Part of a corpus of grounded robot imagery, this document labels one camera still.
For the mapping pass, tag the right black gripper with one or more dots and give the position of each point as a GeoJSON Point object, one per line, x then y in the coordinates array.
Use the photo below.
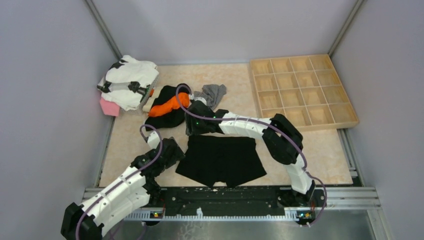
{"type": "Point", "coordinates": [191, 129]}

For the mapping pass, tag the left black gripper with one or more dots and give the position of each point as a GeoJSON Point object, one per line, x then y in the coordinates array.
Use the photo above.
{"type": "Point", "coordinates": [177, 155]}

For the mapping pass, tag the orange underwear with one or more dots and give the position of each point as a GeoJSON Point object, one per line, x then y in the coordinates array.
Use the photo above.
{"type": "Point", "coordinates": [170, 105]}

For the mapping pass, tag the grey striped underwear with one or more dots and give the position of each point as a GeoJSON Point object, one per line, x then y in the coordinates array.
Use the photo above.
{"type": "Point", "coordinates": [211, 95]}

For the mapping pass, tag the black boxer underwear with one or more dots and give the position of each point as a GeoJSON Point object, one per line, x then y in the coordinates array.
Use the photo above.
{"type": "Point", "coordinates": [230, 160]}

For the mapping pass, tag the wooden compartment tray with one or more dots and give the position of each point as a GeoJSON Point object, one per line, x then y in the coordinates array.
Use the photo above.
{"type": "Point", "coordinates": [306, 89]}

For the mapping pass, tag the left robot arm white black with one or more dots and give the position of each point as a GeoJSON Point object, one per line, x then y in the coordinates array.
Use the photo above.
{"type": "Point", "coordinates": [136, 187]}

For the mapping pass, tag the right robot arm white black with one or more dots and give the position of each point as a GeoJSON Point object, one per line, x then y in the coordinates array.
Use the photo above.
{"type": "Point", "coordinates": [283, 141]}

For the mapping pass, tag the white perforated basket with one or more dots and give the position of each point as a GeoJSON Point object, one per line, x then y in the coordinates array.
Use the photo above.
{"type": "Point", "coordinates": [146, 99]}

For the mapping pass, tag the pink cloth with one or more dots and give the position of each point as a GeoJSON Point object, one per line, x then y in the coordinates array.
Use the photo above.
{"type": "Point", "coordinates": [109, 108]}

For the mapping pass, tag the white black clothes pile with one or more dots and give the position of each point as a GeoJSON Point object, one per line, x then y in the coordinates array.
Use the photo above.
{"type": "Point", "coordinates": [128, 81]}

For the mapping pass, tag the black metal base rail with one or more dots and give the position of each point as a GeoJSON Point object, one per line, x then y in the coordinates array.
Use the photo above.
{"type": "Point", "coordinates": [245, 203]}

